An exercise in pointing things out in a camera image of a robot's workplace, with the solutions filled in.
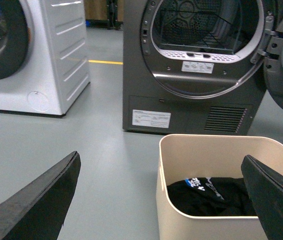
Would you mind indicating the beige plastic laundry hamper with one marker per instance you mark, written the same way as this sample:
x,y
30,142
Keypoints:
x,y
183,156

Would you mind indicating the yellow floor tape line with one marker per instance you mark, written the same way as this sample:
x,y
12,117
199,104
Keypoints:
x,y
105,62

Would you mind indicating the black printed garment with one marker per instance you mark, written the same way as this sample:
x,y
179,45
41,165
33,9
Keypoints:
x,y
211,197

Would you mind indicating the white washing machine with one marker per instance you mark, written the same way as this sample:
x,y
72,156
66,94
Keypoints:
x,y
43,55

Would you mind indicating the grey tumble dryer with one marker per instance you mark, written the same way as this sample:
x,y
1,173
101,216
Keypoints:
x,y
193,66

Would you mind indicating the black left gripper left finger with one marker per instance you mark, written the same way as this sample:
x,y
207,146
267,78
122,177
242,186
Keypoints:
x,y
38,210

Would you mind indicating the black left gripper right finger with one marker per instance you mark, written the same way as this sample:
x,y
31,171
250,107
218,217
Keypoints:
x,y
264,186

